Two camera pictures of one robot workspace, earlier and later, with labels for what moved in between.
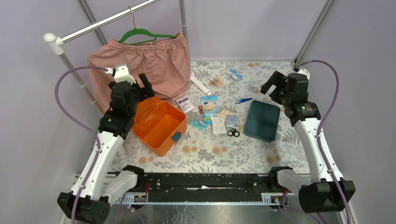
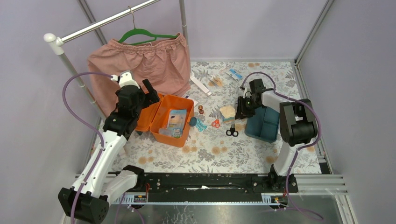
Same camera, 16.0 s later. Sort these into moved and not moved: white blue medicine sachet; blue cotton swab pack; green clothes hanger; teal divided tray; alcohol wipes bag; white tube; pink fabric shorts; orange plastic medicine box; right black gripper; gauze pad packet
Moved: white blue medicine sachet; orange plastic medicine box; right black gripper; gauze pad packet; blue cotton swab pack
Not moved: teal divided tray; green clothes hanger; pink fabric shorts; white tube; alcohol wipes bag
